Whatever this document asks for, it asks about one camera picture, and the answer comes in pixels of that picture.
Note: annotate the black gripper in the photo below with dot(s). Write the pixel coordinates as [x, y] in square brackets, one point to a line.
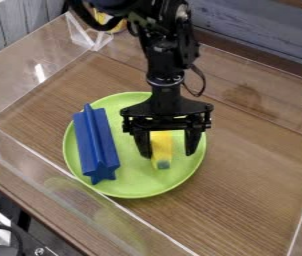
[166, 111]

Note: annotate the yellow toy banana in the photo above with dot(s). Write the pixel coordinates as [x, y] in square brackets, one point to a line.
[162, 149]

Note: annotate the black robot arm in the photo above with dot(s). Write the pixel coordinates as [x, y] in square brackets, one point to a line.
[162, 24]

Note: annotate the green round plate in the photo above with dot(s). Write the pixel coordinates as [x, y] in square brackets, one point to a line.
[138, 179]

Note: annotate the blue star-shaped block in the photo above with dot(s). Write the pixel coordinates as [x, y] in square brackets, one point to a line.
[97, 153]

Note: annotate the clear acrylic enclosure wall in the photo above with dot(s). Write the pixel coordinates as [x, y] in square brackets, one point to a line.
[236, 209]

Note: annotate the clear acrylic corner bracket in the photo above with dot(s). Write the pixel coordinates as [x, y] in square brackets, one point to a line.
[87, 37]

